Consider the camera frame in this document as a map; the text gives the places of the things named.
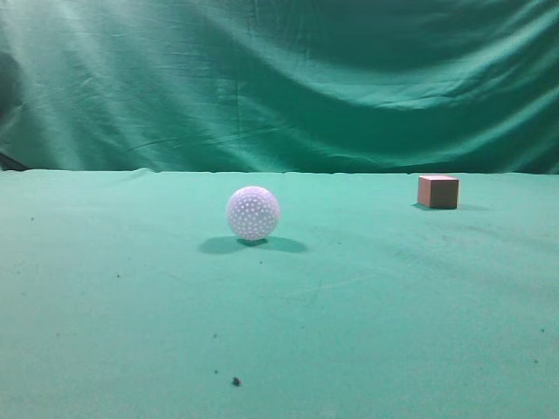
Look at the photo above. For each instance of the brown wooden cube block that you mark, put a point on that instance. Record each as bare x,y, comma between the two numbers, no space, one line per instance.
440,192

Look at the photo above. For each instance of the white dimpled golf ball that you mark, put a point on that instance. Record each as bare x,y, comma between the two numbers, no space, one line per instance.
252,213

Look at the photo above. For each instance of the green table cloth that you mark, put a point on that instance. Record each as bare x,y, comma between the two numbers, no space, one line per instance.
127,295

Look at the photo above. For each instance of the green backdrop cloth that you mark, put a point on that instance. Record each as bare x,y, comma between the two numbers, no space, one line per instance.
281,86

